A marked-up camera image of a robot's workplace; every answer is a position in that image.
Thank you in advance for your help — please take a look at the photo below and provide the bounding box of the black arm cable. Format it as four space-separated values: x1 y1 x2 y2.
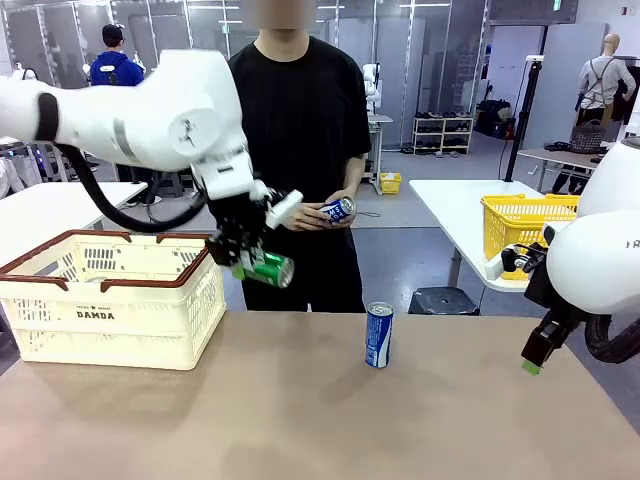
583 310 640 365
53 141 212 233

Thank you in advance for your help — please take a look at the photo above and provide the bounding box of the small yellow basket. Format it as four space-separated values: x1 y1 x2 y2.
379 171 404 196

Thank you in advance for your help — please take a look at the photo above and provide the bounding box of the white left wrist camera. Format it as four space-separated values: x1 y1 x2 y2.
264 188 306 231

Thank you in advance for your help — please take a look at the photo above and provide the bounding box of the brown work table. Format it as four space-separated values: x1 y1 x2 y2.
516 146 609 196

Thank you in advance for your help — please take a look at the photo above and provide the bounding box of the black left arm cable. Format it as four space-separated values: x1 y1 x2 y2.
53 141 212 233

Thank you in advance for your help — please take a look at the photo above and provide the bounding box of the green drink can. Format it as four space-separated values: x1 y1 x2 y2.
239 249 296 291

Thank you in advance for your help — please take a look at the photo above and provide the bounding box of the person's right hand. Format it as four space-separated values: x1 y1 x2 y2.
281 201 332 233

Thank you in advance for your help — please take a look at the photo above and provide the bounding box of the person's left forearm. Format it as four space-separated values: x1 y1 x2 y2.
341 153 367 201

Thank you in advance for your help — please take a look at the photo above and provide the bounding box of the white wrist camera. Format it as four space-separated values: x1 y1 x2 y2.
485 242 550 282
264 188 306 231

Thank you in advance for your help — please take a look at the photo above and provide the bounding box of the person in black t-shirt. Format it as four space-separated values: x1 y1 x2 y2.
226 0 373 315

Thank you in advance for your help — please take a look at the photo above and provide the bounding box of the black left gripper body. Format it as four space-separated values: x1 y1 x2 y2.
206 191 275 247

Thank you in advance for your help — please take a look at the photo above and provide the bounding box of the person's left hand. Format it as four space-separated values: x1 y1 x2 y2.
327 187 360 227

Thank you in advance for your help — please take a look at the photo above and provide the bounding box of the black camera tripod pole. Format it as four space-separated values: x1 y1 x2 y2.
503 54 547 184

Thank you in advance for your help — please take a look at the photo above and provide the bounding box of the white shoe rack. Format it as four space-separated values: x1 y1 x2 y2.
411 111 476 156

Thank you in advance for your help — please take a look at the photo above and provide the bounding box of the dark wicker basket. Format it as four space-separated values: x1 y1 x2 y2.
569 119 607 155

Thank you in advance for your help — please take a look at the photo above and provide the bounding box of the yellow plastic shopping basket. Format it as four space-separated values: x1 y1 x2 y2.
480 193 582 282

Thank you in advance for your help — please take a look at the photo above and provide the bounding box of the black bag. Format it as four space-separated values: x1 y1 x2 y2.
476 98 515 140

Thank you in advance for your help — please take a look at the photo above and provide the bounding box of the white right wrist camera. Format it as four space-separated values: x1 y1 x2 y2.
485 242 550 282

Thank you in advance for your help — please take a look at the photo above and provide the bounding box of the person in blue hoodie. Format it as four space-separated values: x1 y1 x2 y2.
88 22 164 207

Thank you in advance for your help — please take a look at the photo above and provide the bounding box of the cream basket with brown rim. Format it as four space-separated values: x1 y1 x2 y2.
0 228 228 372

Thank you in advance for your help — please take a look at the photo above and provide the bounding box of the blue Pocari Sweat can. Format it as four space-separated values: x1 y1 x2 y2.
365 300 396 370
319 195 357 230

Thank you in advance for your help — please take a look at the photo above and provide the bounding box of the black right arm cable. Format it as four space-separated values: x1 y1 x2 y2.
583 310 640 365

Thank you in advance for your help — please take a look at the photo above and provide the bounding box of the white table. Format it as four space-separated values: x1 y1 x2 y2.
408 178 547 294
0 180 150 232

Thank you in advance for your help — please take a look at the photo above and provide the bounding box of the black round stool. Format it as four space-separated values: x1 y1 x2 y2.
407 285 482 317

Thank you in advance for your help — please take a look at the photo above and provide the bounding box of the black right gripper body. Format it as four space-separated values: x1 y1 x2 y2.
522 248 585 332

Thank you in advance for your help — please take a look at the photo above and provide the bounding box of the mannequin with grey apron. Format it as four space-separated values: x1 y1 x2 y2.
573 33 638 127

